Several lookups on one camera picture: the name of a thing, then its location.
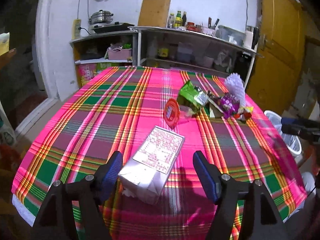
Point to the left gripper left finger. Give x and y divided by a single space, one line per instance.
55 218

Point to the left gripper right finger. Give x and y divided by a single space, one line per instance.
260 217

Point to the yellow snack wrapper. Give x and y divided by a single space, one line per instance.
244 113

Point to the white pink carton box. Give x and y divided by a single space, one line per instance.
145 174

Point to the yellow wooden door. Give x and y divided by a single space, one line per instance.
274 80

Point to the purple snack wrapper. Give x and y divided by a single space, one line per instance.
229 105

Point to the white foam fruit net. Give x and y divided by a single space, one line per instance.
235 86

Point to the white electric kettle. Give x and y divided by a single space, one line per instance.
251 37

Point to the clear plastic container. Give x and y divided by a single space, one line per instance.
230 35

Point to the pink plaid tablecloth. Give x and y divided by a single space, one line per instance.
115 112

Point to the green snack bag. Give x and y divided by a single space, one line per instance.
192 96

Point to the red round plastic lid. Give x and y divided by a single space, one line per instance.
171 113

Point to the red lidded jar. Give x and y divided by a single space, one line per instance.
190 26

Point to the white metal shelf rack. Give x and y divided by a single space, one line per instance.
211 55

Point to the dark soy sauce bottle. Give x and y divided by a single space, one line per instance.
184 19

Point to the green cap sauce bottle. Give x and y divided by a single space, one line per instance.
178 20

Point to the wooden low shelf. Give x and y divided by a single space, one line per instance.
89 52

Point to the pink plastic basket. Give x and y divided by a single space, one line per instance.
118 53

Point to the yellow power strip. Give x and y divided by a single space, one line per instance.
76 28

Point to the wooden cutting board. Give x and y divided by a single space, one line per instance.
154 13

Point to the black induction cooker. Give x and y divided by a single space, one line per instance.
100 28

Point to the steel steamer pot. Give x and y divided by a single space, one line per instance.
101 16

